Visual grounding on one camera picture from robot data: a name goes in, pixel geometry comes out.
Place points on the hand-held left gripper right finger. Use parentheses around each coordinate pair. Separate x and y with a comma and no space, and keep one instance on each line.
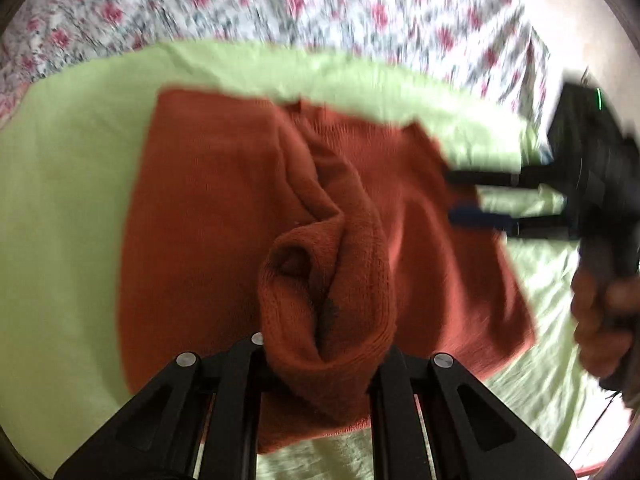
(395,395)

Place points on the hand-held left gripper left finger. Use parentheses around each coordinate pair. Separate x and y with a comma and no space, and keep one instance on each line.
(235,385)

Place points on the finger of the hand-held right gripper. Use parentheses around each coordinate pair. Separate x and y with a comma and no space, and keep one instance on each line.
(480,216)
(492,179)

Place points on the orange knit sweater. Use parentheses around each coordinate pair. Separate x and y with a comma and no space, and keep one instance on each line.
(210,200)

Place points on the person's right hand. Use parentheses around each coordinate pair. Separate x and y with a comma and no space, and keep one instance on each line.
(597,320)

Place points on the dark red cloth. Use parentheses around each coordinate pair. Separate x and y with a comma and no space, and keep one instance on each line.
(592,474)

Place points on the floral quilt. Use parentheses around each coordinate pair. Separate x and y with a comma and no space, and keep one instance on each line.
(310,5)

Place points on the light green bed sheet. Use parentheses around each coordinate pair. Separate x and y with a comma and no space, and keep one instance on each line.
(60,185)

